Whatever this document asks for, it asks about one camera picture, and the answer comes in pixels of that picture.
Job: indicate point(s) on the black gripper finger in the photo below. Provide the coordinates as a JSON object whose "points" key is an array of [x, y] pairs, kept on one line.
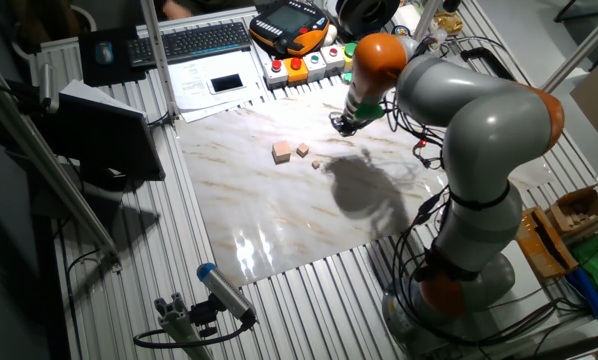
{"points": [[337, 128], [352, 131]]}

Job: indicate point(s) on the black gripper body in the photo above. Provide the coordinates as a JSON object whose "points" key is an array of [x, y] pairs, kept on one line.
{"points": [[346, 121]]}

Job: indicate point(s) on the tiny wooden block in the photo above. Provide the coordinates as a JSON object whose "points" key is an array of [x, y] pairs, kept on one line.
{"points": [[316, 164]]}

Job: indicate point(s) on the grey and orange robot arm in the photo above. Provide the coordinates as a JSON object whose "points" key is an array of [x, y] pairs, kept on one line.
{"points": [[489, 130]]}

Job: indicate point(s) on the medium wooden block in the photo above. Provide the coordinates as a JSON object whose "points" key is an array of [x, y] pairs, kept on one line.
{"points": [[302, 149]]}

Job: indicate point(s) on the large wooden block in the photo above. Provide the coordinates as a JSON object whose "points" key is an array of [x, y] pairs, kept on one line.
{"points": [[281, 151]]}

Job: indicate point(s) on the person hand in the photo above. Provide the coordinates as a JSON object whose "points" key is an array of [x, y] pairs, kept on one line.
{"points": [[176, 9]]}

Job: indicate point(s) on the white box green button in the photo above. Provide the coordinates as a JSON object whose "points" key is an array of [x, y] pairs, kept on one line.
{"points": [[314, 65]]}

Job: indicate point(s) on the white box small red button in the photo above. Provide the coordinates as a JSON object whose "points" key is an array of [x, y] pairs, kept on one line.
{"points": [[333, 57]]}

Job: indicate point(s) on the yellow box green button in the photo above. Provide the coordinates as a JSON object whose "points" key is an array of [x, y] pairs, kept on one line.
{"points": [[349, 51]]}

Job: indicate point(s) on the orange box red button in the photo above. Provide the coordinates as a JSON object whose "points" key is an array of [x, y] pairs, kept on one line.
{"points": [[296, 70]]}

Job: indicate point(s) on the white rounded object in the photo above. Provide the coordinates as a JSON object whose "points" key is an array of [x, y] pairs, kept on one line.
{"points": [[331, 35]]}

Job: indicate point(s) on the white marble pattern mat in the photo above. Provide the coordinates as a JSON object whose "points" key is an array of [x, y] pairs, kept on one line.
{"points": [[279, 210]]}

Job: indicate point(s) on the black round spool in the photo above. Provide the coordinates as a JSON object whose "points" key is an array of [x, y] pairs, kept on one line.
{"points": [[364, 15]]}

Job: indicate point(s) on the orange black teach pendant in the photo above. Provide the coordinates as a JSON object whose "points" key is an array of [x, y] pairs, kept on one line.
{"points": [[289, 25]]}

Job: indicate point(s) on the white framed smartphone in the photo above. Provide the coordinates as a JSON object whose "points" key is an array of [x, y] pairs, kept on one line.
{"points": [[226, 83]]}

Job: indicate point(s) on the yellow snack bag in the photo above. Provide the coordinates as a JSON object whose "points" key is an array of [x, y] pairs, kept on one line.
{"points": [[449, 22]]}

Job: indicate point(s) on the white paper sheets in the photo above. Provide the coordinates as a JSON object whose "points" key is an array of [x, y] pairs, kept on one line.
{"points": [[194, 85]]}

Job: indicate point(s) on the black keyboard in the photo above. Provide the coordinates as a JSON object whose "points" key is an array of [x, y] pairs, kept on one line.
{"points": [[191, 42]]}

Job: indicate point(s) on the orange flat box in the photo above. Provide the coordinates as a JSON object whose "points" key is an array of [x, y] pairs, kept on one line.
{"points": [[544, 245]]}

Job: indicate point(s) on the black monitor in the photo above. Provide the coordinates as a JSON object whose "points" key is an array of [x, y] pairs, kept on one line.
{"points": [[104, 140]]}

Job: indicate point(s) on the brown cardboard box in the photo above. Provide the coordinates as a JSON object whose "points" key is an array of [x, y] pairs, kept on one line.
{"points": [[579, 207]]}

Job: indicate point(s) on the blue grey computer mouse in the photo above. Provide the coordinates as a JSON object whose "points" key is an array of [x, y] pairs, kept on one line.
{"points": [[104, 52]]}

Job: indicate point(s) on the black mouse pad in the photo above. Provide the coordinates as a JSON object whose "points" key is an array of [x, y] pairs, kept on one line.
{"points": [[91, 72]]}

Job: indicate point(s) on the short aluminium profile stub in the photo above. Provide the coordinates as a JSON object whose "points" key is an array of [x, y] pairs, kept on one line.
{"points": [[179, 325]]}

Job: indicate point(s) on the blue bin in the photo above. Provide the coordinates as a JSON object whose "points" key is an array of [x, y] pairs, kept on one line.
{"points": [[591, 297]]}

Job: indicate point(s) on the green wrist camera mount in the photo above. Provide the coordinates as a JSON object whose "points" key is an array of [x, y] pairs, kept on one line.
{"points": [[370, 111]]}

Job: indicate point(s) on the upright aluminium post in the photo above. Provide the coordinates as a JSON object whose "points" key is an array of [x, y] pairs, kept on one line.
{"points": [[156, 55]]}

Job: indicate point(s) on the silver camera blue end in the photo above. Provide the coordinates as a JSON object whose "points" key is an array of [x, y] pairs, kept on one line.
{"points": [[226, 292]]}

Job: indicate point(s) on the black camera clamp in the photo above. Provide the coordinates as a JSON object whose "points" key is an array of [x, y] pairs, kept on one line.
{"points": [[205, 315]]}

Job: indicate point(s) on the thin aluminium post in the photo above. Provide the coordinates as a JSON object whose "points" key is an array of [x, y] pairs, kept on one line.
{"points": [[581, 50]]}

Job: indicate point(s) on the silver cylinder camera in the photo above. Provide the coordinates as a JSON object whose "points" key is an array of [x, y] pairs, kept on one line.
{"points": [[47, 87]]}

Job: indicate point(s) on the slanted aluminium frame bar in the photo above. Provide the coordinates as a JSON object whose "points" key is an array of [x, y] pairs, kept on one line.
{"points": [[44, 165]]}

